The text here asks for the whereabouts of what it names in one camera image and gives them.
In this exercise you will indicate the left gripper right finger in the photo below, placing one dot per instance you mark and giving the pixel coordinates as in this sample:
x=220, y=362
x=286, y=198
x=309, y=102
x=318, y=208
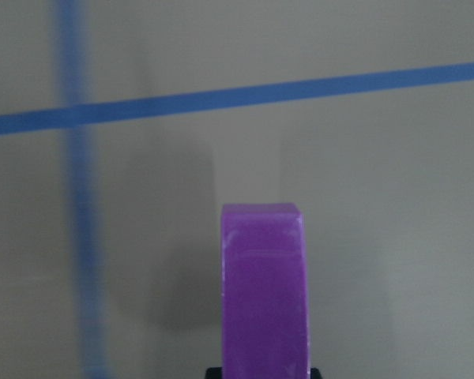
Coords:
x=315, y=373

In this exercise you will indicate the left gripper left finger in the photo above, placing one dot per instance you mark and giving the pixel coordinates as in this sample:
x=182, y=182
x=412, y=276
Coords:
x=214, y=373

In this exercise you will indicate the purple trapezoid block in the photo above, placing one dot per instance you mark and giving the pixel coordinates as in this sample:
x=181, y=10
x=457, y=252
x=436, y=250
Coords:
x=265, y=322

